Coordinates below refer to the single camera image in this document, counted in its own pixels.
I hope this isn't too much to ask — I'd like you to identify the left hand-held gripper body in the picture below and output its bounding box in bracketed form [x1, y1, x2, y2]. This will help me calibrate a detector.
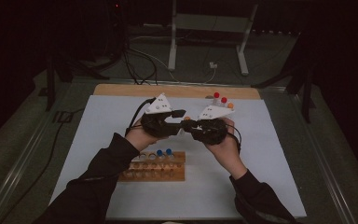
[139, 91, 181, 140]

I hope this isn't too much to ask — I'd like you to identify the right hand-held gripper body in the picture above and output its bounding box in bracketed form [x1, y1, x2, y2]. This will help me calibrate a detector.
[195, 105, 236, 147]

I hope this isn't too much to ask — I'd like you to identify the wooden test tube rack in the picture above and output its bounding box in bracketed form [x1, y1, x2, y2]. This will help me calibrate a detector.
[117, 150, 186, 183]

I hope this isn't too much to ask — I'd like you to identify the person's left hand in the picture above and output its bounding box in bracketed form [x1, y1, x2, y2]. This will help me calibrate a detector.
[125, 118, 162, 153]

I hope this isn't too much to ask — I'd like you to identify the person's right hand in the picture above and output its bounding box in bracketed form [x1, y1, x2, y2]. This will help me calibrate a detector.
[204, 117, 249, 181]

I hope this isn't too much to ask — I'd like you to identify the white table mat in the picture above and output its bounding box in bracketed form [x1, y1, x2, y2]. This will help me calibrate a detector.
[49, 94, 308, 220]

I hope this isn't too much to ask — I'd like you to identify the grey metal stand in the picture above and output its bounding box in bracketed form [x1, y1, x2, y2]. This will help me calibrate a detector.
[167, 0, 259, 77]

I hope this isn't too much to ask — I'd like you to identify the black tripod stand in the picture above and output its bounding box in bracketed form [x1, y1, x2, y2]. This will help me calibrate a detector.
[251, 62, 317, 124]
[37, 52, 110, 112]

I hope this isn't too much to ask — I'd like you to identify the dark equipment stand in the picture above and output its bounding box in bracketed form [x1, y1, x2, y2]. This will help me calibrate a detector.
[103, 0, 130, 64]

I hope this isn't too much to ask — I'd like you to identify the left hand-held gripper cable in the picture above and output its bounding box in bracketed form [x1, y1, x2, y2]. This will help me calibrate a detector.
[124, 97, 157, 137]

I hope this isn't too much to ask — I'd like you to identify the hand-held gripper cable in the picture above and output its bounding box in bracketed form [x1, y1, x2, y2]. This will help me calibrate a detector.
[124, 97, 157, 137]
[225, 123, 242, 154]

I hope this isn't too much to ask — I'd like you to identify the right hand-held gripper cable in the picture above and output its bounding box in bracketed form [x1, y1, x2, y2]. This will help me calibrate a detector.
[225, 123, 242, 154]

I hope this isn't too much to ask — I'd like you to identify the pale floor cable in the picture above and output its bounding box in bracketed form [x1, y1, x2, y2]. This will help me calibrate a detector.
[127, 46, 217, 85]

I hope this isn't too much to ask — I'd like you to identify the black floor cable bundle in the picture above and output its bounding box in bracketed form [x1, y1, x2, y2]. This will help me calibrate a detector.
[119, 38, 160, 86]

